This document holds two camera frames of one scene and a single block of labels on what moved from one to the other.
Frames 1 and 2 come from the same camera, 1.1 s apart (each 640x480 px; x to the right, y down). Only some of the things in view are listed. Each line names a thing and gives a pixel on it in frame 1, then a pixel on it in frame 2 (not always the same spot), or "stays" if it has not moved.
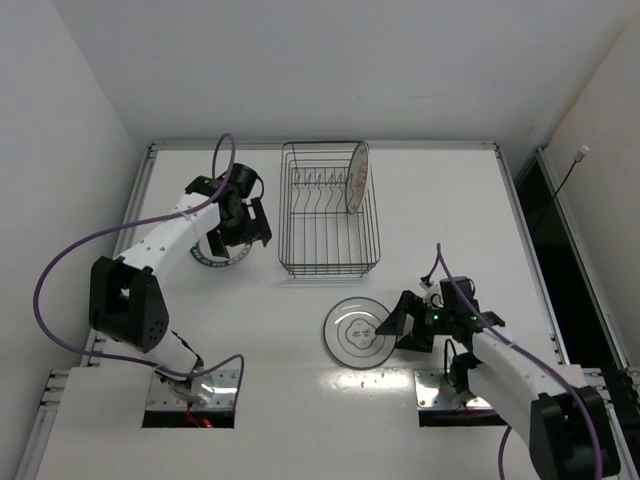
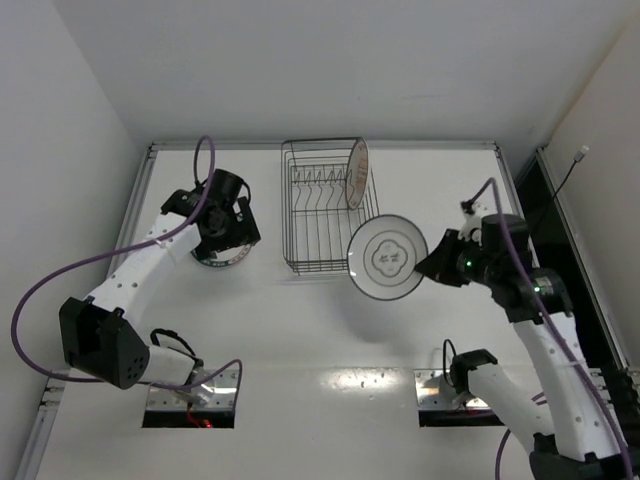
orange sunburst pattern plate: (358, 176) stays
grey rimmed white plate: (349, 333) -> (382, 256)
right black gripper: (417, 320) -> (447, 259)
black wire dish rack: (318, 236) stays
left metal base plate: (219, 389) stays
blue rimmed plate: (201, 252) stays
